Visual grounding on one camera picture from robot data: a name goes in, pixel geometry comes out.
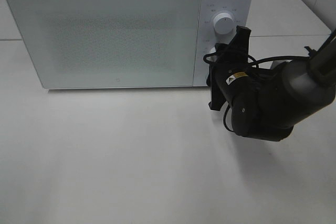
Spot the white microwave knob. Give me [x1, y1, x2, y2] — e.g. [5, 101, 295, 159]
[213, 10, 235, 35]
[208, 47, 217, 62]

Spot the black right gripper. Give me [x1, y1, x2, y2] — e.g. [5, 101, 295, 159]
[206, 25, 252, 112]

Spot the black-sleeved right robot arm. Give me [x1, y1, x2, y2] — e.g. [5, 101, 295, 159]
[217, 28, 336, 143]

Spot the white microwave door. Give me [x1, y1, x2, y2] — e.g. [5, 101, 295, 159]
[7, 0, 200, 89]

